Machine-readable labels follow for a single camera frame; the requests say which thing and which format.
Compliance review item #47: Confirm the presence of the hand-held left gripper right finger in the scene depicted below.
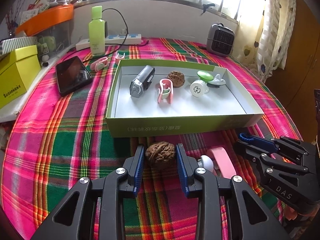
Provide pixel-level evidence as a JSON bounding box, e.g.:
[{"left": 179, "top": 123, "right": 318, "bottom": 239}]
[{"left": 176, "top": 143, "right": 284, "bottom": 240}]

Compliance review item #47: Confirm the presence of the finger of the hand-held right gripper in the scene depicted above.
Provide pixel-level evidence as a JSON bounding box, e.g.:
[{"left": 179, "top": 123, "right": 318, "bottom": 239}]
[
  {"left": 239, "top": 132, "right": 316, "bottom": 165},
  {"left": 234, "top": 141, "right": 311, "bottom": 181}
]

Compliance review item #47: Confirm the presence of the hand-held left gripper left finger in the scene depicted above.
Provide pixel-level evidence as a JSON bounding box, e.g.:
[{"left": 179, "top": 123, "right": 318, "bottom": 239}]
[{"left": 30, "top": 144, "right": 146, "bottom": 240}]

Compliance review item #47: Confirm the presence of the brown walnut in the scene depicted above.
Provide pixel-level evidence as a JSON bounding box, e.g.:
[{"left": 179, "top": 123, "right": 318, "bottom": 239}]
[
  {"left": 145, "top": 141, "right": 176, "bottom": 172},
  {"left": 167, "top": 70, "right": 185, "bottom": 88}
]

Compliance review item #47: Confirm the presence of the pink long plastic clip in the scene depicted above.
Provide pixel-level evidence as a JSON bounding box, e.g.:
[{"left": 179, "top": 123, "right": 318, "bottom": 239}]
[{"left": 206, "top": 147, "right": 237, "bottom": 179}]

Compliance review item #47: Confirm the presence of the green cardboard box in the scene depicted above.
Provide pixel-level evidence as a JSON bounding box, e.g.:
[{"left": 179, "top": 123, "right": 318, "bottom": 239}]
[{"left": 105, "top": 59, "right": 265, "bottom": 138}]

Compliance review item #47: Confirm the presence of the pink and green clip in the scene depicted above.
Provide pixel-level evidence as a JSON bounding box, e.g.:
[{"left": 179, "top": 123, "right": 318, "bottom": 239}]
[{"left": 156, "top": 79, "right": 174, "bottom": 104}]

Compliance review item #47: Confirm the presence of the white round plastic gadget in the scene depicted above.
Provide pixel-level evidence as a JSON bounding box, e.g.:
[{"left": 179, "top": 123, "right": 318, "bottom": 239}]
[{"left": 189, "top": 79, "right": 209, "bottom": 97}]

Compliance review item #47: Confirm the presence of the person's right hand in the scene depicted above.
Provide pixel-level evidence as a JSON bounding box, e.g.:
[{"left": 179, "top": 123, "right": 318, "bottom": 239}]
[{"left": 284, "top": 203, "right": 300, "bottom": 221}]

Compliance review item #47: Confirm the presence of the pink green plaid tablecloth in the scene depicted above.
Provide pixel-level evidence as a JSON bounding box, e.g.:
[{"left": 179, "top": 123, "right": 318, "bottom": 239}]
[{"left": 0, "top": 37, "right": 304, "bottom": 240}]

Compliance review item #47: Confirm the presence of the brown wooden cabinet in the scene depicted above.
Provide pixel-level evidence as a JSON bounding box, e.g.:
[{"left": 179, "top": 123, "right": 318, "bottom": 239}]
[{"left": 262, "top": 0, "right": 320, "bottom": 143}]

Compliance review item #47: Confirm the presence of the green-capped suction holder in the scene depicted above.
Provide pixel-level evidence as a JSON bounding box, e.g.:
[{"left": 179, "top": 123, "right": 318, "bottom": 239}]
[{"left": 197, "top": 70, "right": 227, "bottom": 88}]

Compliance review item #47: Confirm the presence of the black bicycle light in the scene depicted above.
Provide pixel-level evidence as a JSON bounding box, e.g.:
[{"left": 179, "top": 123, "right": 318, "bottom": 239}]
[{"left": 129, "top": 65, "right": 155, "bottom": 98}]

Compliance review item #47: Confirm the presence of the grey mini heater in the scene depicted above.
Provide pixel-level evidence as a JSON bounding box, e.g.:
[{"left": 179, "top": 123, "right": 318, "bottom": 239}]
[{"left": 206, "top": 23, "right": 236, "bottom": 56}]

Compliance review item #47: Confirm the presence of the white heart-print curtain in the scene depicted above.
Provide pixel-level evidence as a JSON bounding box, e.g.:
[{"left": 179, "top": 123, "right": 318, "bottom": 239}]
[{"left": 237, "top": 0, "right": 298, "bottom": 80}]

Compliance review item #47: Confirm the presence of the small pink clip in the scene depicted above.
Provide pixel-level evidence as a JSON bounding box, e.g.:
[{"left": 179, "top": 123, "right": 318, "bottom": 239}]
[{"left": 90, "top": 57, "right": 109, "bottom": 71}]

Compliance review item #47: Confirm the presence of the black smartphone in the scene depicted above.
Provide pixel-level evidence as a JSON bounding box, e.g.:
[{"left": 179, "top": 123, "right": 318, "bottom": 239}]
[{"left": 55, "top": 56, "right": 93, "bottom": 97}]

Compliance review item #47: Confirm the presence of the white power strip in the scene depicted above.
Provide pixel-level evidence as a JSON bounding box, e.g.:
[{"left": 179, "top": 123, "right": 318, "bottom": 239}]
[{"left": 76, "top": 33, "right": 143, "bottom": 51}]

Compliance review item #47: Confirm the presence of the light green bottle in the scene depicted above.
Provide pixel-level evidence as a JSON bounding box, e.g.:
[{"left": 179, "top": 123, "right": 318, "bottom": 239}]
[{"left": 88, "top": 6, "right": 106, "bottom": 57}]

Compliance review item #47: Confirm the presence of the black clip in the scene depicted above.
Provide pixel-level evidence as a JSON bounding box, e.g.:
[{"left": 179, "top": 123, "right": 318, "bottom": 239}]
[{"left": 201, "top": 3, "right": 215, "bottom": 14}]

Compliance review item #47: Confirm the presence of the yellow-green cardboard box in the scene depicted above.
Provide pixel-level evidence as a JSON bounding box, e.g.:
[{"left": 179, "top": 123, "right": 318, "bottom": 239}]
[{"left": 0, "top": 45, "right": 42, "bottom": 109}]

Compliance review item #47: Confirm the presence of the clear plastic storage bin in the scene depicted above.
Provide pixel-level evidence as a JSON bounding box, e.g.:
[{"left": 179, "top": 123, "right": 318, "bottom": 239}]
[{"left": 25, "top": 21, "right": 75, "bottom": 55}]

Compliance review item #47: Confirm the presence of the striped paper box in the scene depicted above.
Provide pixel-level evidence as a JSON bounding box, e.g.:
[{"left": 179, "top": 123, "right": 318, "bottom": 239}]
[{"left": 1, "top": 36, "right": 38, "bottom": 54}]

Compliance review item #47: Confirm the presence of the orange plastic lid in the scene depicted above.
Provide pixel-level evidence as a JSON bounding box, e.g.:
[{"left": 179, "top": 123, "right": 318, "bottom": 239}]
[{"left": 15, "top": 4, "right": 75, "bottom": 37}]

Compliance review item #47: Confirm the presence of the black power cable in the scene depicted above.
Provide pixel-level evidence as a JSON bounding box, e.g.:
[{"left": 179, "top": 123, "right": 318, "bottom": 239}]
[{"left": 101, "top": 8, "right": 128, "bottom": 45}]

